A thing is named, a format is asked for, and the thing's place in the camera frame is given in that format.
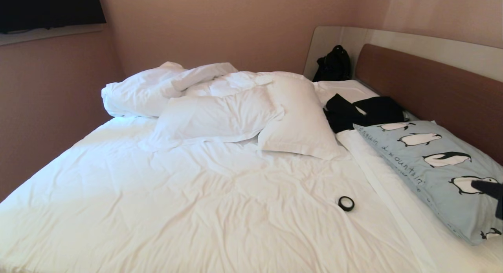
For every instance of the black garment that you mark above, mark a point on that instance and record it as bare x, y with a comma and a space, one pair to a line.
373, 110

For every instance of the black tape roll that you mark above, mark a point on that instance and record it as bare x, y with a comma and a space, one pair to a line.
340, 204

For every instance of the brown wooden headboard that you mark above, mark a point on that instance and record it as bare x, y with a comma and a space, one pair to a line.
440, 92

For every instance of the white bed sheet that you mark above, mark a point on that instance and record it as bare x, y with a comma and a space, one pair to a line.
397, 202

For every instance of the light blue penguin pillow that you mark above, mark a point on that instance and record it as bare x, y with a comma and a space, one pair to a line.
436, 174

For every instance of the plump white pillow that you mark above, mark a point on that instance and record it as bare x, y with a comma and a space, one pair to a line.
298, 123

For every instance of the pale wall ledge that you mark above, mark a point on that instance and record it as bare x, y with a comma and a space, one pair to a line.
47, 34

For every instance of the flat white pillow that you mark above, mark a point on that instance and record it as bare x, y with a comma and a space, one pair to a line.
212, 116

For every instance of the crumpled white duvet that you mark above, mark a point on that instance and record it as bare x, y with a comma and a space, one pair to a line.
137, 92

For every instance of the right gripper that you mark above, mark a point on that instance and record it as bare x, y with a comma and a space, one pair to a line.
500, 210

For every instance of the black wall screen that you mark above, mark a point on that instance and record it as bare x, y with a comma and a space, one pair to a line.
47, 8

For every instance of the black backpack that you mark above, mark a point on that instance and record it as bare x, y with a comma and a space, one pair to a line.
334, 66

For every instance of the white headboard panel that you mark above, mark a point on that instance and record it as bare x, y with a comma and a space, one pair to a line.
326, 45

